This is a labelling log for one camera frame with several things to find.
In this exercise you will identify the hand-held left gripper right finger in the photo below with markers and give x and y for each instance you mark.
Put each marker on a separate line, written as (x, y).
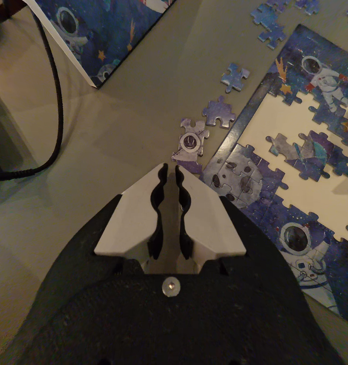
(214, 225)

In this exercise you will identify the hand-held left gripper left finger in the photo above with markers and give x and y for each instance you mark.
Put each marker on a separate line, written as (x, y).
(128, 222)

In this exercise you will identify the pale porthole joined puzzle pieces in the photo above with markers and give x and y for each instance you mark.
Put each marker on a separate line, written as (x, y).
(191, 142)

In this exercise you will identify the joined satellite puzzle piece cluster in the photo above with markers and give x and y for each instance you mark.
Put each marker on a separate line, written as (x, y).
(313, 159)

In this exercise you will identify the space jigsaw puzzle tray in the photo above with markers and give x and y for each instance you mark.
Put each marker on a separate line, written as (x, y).
(276, 119)

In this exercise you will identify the purple starry puzzle piece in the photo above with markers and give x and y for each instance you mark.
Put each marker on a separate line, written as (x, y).
(219, 111)

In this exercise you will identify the blue and white puzzle piece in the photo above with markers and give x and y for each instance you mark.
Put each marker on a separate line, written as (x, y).
(235, 77)

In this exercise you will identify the illustrated puzzle box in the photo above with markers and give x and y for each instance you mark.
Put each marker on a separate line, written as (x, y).
(105, 34)

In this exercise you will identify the joined blue puzzle pieces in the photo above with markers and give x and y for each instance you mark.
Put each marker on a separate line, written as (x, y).
(269, 25)

